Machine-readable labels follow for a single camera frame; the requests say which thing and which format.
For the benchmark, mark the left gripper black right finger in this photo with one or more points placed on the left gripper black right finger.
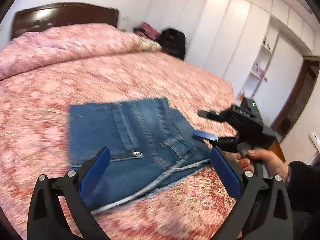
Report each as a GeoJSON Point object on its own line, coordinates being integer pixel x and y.
{"type": "Point", "coordinates": [262, 209]}

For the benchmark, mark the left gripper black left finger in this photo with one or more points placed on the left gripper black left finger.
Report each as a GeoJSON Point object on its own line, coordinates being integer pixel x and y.
{"type": "Point", "coordinates": [46, 219]}

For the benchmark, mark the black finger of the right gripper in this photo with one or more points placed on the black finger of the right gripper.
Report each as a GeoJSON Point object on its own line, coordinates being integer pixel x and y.
{"type": "Point", "coordinates": [213, 115]}
{"type": "Point", "coordinates": [227, 144]}

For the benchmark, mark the blue denim jeans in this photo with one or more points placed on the blue denim jeans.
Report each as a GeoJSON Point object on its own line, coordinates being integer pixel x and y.
{"type": "Point", "coordinates": [151, 145]}

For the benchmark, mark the dark sleeved right forearm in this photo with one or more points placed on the dark sleeved right forearm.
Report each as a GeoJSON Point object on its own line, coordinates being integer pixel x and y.
{"type": "Point", "coordinates": [302, 185]}

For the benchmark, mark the magenta clothing pile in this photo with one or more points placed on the magenta clothing pile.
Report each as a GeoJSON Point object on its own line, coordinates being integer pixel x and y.
{"type": "Point", "coordinates": [147, 31]}

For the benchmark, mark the right hand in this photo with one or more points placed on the right hand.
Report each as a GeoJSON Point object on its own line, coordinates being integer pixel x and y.
{"type": "Point", "coordinates": [273, 164]}

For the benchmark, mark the pink red patterned bedspread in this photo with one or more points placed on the pink red patterned bedspread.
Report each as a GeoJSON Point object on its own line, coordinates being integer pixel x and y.
{"type": "Point", "coordinates": [35, 107]}

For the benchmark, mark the black bag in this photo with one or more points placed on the black bag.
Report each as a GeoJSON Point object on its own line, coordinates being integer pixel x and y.
{"type": "Point", "coordinates": [173, 42]}

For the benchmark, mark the white built-in wardrobe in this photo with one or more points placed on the white built-in wardrobe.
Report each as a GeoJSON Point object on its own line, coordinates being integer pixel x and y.
{"type": "Point", "coordinates": [256, 45]}

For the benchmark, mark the brown wooden door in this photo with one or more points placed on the brown wooden door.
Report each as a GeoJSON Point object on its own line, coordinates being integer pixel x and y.
{"type": "Point", "coordinates": [298, 98]}

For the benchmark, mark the pink folded quilt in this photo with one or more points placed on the pink folded quilt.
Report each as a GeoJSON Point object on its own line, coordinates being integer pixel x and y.
{"type": "Point", "coordinates": [33, 50]}

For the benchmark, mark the dark wooden headboard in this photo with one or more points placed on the dark wooden headboard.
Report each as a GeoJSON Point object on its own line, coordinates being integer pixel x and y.
{"type": "Point", "coordinates": [43, 17]}

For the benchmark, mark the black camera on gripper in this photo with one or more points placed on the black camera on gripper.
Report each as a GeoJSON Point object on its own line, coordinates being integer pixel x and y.
{"type": "Point", "coordinates": [250, 106]}

